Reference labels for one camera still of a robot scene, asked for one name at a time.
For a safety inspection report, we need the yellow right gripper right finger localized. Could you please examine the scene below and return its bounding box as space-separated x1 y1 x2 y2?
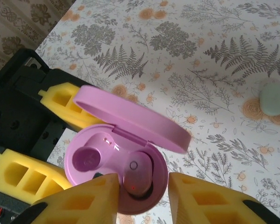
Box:
168 172 280 224

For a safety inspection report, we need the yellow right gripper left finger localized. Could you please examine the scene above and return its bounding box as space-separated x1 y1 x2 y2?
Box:
20 173 120 224

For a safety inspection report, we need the pink wireless earbud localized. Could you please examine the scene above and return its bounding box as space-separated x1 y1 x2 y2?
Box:
122 151 155 200

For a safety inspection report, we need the pink earbud charging case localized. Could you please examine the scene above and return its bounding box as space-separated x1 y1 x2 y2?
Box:
64 84 192 216

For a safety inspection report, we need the mint green earbud charging case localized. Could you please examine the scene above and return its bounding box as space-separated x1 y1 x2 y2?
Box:
259 82 280 117

